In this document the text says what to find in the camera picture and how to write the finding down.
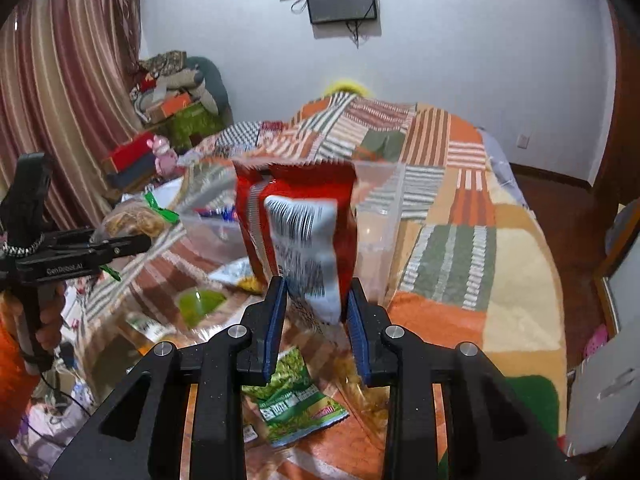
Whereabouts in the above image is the pile of clothes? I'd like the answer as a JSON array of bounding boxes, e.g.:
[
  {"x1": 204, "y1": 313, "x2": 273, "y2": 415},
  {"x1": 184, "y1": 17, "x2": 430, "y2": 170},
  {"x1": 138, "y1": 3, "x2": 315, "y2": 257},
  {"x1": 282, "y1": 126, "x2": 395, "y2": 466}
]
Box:
[{"x1": 131, "y1": 51, "x2": 232, "y2": 126}]

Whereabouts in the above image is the small wall monitor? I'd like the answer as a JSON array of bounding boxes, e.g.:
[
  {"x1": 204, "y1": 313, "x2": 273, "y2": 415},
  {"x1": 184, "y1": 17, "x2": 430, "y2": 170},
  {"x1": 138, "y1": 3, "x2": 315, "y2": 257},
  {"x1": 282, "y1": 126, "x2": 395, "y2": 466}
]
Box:
[{"x1": 304, "y1": 0, "x2": 379, "y2": 25}]

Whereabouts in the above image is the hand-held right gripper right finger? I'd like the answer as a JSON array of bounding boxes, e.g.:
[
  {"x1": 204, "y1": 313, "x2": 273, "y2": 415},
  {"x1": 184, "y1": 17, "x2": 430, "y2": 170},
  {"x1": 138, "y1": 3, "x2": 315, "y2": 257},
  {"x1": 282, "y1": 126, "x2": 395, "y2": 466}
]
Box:
[{"x1": 345, "y1": 276, "x2": 586, "y2": 480}]

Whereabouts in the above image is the person's left hand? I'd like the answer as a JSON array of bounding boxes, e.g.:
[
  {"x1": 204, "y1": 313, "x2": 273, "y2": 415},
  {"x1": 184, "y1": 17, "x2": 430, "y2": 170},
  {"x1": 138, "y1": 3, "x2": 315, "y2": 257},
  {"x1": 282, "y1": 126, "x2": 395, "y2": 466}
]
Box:
[{"x1": 36, "y1": 282, "x2": 67, "y2": 346}]

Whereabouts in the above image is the red box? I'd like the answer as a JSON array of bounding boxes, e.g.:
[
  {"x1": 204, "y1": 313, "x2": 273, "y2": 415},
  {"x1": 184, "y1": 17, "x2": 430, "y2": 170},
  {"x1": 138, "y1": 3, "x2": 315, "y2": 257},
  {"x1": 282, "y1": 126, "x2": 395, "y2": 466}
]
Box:
[{"x1": 102, "y1": 132, "x2": 168, "y2": 172}]

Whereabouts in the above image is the clear plastic container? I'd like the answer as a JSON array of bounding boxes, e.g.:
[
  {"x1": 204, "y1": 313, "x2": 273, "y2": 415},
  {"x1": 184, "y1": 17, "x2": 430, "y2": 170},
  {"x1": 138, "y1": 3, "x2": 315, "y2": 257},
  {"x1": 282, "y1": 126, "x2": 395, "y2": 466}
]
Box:
[{"x1": 177, "y1": 160, "x2": 407, "y2": 311}]

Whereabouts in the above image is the green pea snack packet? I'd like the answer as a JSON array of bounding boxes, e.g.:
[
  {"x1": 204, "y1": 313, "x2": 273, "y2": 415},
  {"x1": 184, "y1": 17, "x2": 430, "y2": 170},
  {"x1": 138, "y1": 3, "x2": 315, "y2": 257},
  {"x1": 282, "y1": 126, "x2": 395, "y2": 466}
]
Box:
[{"x1": 241, "y1": 346, "x2": 349, "y2": 448}]

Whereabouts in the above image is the pink plush toy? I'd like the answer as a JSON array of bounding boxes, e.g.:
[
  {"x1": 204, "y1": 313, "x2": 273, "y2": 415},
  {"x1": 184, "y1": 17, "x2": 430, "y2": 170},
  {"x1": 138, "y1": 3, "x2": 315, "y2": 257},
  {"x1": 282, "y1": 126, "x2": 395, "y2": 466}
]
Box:
[{"x1": 150, "y1": 136, "x2": 180, "y2": 176}]

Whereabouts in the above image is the green box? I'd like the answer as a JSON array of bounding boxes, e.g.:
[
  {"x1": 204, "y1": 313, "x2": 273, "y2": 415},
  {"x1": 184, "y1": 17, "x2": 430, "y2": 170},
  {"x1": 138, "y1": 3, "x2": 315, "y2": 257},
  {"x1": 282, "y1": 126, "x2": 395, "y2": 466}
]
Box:
[{"x1": 167, "y1": 102, "x2": 222, "y2": 150}]

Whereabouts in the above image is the pink slipper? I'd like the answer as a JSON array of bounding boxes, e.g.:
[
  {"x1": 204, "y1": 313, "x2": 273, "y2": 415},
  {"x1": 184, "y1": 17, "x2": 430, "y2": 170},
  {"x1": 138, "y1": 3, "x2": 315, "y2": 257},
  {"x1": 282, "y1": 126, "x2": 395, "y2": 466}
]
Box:
[{"x1": 582, "y1": 324, "x2": 610, "y2": 359}]

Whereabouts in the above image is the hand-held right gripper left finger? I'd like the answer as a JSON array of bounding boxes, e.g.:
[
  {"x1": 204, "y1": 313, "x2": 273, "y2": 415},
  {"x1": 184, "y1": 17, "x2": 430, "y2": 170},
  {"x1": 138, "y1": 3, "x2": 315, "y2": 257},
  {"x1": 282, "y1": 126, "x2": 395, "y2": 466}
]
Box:
[{"x1": 47, "y1": 275, "x2": 291, "y2": 480}]

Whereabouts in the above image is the white board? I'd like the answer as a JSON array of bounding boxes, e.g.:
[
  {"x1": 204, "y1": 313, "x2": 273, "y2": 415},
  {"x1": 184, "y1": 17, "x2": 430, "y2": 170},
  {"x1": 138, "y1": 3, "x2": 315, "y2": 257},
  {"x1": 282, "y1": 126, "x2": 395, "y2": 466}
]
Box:
[{"x1": 564, "y1": 346, "x2": 640, "y2": 457}]

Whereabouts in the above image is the orange box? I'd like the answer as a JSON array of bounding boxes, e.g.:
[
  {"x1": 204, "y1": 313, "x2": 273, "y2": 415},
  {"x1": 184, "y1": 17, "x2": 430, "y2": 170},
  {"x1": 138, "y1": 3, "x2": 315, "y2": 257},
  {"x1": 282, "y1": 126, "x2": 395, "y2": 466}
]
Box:
[{"x1": 145, "y1": 94, "x2": 193, "y2": 124}]

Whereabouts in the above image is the framed mirror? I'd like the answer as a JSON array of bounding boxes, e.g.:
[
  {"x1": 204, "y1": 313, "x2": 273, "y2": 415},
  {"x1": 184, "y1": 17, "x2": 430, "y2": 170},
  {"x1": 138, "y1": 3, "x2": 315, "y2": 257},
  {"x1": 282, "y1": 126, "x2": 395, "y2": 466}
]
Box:
[{"x1": 592, "y1": 204, "x2": 640, "y2": 341}]

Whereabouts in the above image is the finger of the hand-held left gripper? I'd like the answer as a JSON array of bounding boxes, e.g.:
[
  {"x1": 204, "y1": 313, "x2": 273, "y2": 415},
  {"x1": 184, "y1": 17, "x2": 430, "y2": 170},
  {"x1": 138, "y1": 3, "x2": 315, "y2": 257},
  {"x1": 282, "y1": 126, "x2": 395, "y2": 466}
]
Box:
[
  {"x1": 47, "y1": 228, "x2": 98, "y2": 246},
  {"x1": 87, "y1": 234, "x2": 152, "y2": 267}
]

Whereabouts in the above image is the striped curtain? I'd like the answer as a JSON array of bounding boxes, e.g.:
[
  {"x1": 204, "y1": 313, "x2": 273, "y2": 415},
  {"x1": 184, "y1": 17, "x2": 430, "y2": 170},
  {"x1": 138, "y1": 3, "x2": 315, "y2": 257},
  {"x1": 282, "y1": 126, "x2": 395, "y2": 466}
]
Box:
[{"x1": 0, "y1": 0, "x2": 153, "y2": 216}]

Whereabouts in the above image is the person's left forearm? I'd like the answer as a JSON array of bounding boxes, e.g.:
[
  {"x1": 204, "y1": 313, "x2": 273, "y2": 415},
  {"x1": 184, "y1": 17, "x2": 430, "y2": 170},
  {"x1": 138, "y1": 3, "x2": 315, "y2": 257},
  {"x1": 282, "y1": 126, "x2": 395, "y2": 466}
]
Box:
[{"x1": 0, "y1": 305, "x2": 42, "y2": 441}]

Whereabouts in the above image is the lime green packet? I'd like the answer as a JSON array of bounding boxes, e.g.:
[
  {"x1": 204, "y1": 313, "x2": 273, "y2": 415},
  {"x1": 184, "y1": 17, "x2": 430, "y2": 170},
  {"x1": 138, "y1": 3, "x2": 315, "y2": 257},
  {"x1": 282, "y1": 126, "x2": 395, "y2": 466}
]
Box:
[{"x1": 177, "y1": 290, "x2": 228, "y2": 329}]

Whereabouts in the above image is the white plastic bag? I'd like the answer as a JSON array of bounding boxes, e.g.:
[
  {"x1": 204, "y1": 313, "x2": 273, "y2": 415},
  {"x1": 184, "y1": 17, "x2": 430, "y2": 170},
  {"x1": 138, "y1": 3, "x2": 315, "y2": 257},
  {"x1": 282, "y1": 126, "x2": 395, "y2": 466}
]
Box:
[{"x1": 17, "y1": 360, "x2": 98, "y2": 463}]

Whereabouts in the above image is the red snack packet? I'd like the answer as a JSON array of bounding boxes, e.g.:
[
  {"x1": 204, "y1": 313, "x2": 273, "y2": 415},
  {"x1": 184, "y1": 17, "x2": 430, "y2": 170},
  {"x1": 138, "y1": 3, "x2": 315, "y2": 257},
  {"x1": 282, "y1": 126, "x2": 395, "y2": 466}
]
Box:
[{"x1": 232, "y1": 157, "x2": 360, "y2": 325}]

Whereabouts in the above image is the patchwork blanket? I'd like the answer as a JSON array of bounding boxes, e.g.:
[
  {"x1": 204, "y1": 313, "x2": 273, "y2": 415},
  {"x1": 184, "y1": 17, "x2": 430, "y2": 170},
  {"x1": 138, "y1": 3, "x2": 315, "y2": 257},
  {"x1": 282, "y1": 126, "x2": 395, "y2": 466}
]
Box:
[{"x1": 75, "y1": 91, "x2": 568, "y2": 480}]

